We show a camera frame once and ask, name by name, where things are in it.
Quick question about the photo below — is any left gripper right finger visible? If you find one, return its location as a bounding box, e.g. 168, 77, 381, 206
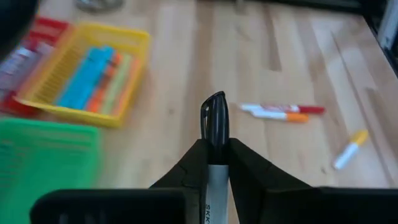
228, 138, 398, 224

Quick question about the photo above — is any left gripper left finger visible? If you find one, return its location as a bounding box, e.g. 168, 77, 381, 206
29, 139, 209, 224

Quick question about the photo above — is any black capped white marker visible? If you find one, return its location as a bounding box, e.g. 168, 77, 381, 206
200, 91, 230, 224

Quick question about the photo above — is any orange white marker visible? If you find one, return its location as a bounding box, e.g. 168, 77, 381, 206
250, 110, 310, 124

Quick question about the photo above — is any yellow white marker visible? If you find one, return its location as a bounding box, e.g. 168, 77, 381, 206
332, 129, 369, 170

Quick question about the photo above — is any thin red marker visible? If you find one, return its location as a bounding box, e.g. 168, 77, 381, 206
239, 103, 326, 115

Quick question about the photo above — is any orange highlighter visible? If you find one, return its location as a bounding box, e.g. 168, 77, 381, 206
86, 52, 123, 113

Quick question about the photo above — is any turquoise Sharpie highlighter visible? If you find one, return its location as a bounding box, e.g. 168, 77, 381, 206
74, 46, 115, 110
57, 45, 105, 108

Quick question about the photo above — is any green plastic basket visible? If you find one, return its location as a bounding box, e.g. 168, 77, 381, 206
0, 118, 102, 224

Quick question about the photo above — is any yellow plastic basket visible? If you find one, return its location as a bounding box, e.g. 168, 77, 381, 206
14, 22, 152, 128

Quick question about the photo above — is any brass lamp with white bulb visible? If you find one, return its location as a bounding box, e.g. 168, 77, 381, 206
74, 0, 124, 14

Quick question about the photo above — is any red plastic basket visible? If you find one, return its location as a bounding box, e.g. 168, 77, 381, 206
0, 17, 71, 118

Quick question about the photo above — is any black rig post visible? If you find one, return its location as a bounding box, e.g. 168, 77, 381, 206
0, 0, 40, 60

